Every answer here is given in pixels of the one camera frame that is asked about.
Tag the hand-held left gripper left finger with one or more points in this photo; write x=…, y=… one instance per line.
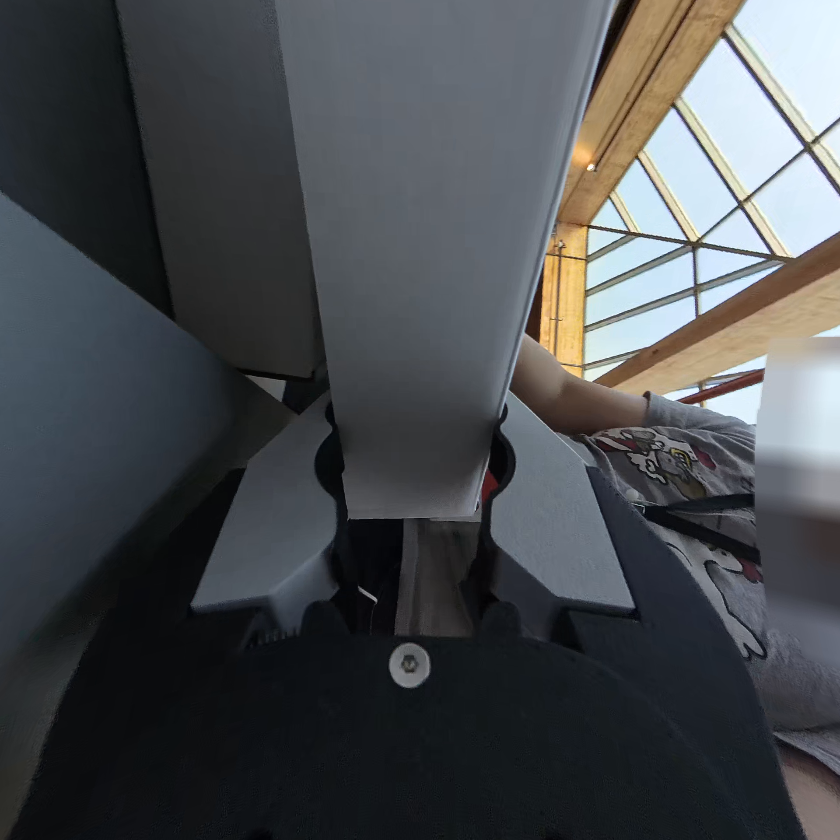
x=269, y=525

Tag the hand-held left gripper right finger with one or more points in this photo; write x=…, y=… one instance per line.
x=558, y=525

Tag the long white cardboard box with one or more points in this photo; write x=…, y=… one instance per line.
x=426, y=229

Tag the person's left forearm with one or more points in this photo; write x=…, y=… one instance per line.
x=817, y=800

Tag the person's right forearm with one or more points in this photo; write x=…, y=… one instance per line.
x=577, y=387

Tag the person in grey printed shirt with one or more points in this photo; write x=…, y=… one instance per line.
x=695, y=610

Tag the wooden roof beam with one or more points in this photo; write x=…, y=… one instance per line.
x=643, y=98
x=754, y=315

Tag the red metal rail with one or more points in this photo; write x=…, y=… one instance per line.
x=722, y=387

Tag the wooden post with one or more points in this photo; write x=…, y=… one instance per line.
x=564, y=295

